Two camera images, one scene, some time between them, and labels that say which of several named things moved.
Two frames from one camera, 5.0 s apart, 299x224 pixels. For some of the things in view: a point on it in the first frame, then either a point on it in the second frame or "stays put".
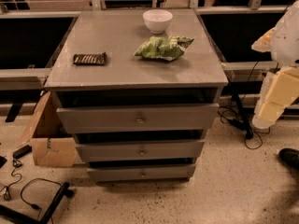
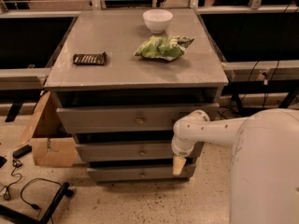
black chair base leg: [9, 212] stays put
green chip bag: [164, 48] stays put
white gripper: [287, 44] -> [183, 150]
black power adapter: [25, 149] stays put
